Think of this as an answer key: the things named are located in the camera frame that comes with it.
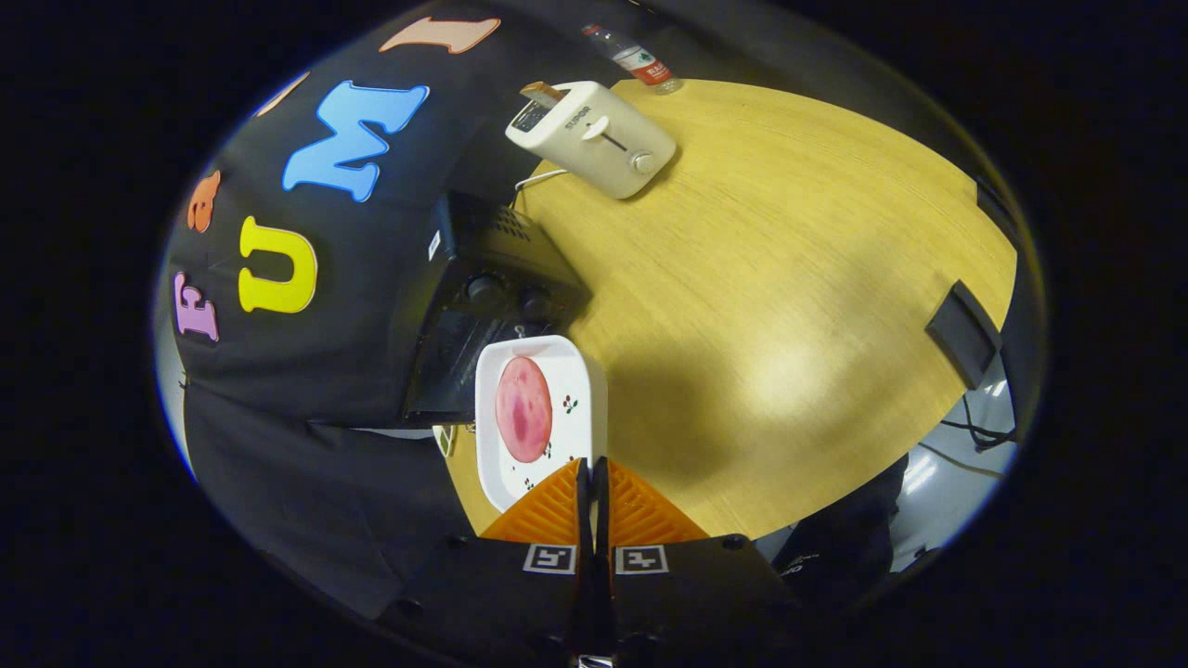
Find white square plate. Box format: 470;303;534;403
474;335;609;514

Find black toaster oven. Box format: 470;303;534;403
404;190;595;428

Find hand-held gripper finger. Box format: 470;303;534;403
594;456;808;664
376;457;600;664

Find black floor cables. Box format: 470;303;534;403
939;394;1017;453

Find clear plastic water bottle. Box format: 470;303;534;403
581;23;684;96

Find white pop-up toaster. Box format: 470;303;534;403
505;81;678;200

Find black table edge bracket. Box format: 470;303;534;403
925;281;1005;391

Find pink ham slice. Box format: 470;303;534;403
495;356;554;464

